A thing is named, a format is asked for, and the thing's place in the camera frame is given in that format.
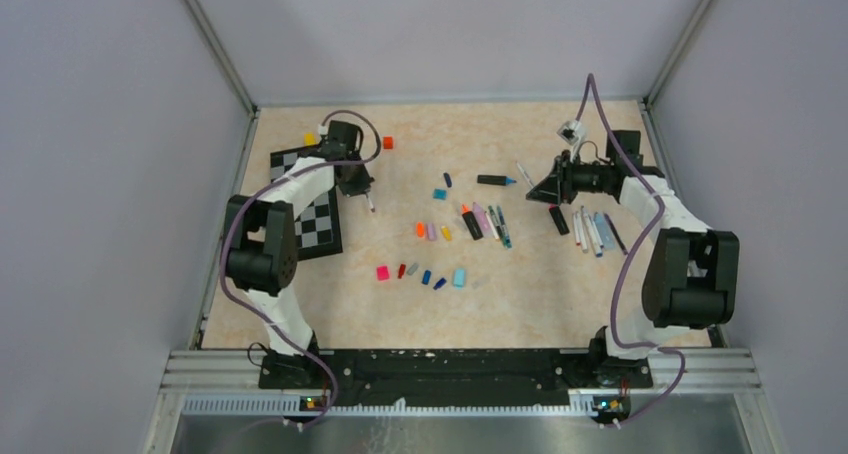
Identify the black blue cap highlighter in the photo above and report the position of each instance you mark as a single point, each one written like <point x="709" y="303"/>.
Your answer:
<point x="495" y="180"/>

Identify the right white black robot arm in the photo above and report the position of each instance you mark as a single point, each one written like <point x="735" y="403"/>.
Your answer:
<point x="691" y="279"/>

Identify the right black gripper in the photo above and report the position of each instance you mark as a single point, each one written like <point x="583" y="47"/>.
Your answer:
<point x="558" y="188"/>

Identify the light blue pastel highlighter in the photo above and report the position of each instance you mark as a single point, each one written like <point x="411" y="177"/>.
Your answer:
<point x="607" y="238"/>

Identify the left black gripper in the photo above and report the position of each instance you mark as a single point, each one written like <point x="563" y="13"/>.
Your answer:
<point x="362" y="184"/>

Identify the clear green gel pen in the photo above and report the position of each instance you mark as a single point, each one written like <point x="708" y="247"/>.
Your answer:
<point x="498" y="228"/>

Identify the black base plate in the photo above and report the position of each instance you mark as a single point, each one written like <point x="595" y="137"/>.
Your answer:
<point x="452" y="377"/>

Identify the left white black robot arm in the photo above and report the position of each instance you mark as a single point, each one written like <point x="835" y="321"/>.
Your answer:
<point x="260" y="252"/>

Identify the red cap whiteboard marker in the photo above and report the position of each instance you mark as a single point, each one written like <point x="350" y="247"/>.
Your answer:
<point x="577" y="231"/>

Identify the black orange cap highlighter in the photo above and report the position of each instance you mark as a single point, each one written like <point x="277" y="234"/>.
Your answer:
<point x="471" y="223"/>

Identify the blue deli whiteboard marker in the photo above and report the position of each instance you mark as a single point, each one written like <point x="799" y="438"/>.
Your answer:
<point x="592" y="232"/>

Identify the dark blue small cap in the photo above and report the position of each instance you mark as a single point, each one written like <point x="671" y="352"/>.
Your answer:
<point x="440" y="283"/>

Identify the black slim pen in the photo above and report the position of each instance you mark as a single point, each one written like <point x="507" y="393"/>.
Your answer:
<point x="613" y="230"/>

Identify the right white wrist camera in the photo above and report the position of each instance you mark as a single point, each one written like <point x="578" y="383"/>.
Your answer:
<point x="574" y="132"/>

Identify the grey cap acrylic marker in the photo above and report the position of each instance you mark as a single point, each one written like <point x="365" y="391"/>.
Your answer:
<point x="586" y="245"/>

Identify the black grey checkerboard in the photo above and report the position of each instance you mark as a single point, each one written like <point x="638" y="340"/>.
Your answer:
<point x="318" y="227"/>

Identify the clear teal gel pen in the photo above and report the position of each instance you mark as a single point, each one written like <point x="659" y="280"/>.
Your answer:
<point x="503" y="227"/>

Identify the light blue highlighter cap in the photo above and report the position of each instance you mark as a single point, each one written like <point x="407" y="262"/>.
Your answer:
<point x="459" y="278"/>

